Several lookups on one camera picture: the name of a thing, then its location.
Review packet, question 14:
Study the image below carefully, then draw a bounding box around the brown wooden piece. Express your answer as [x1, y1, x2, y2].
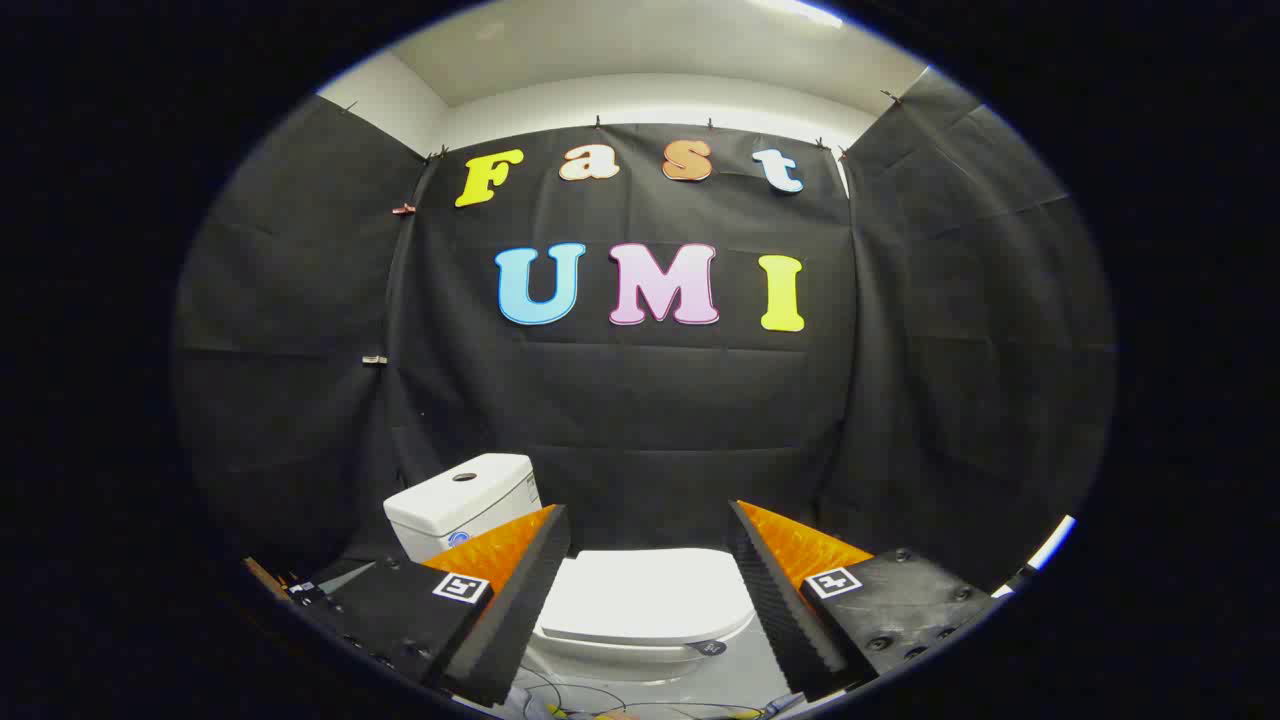
[246, 557, 293, 602]

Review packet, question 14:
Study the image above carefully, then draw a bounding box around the black backdrop cloth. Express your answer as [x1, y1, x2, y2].
[172, 68, 1117, 601]

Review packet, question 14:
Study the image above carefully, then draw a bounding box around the white toilet lid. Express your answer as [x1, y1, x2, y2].
[538, 548, 757, 647]

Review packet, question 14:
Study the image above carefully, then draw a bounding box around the thin black floor cable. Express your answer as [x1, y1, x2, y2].
[505, 665, 801, 720]

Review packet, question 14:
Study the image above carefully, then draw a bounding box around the white toilet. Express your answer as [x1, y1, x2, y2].
[383, 453, 763, 687]

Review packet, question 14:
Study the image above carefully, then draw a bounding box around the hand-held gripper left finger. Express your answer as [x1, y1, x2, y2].
[285, 504, 572, 708]

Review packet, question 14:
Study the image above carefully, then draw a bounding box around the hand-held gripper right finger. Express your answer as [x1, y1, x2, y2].
[728, 499, 1003, 702]

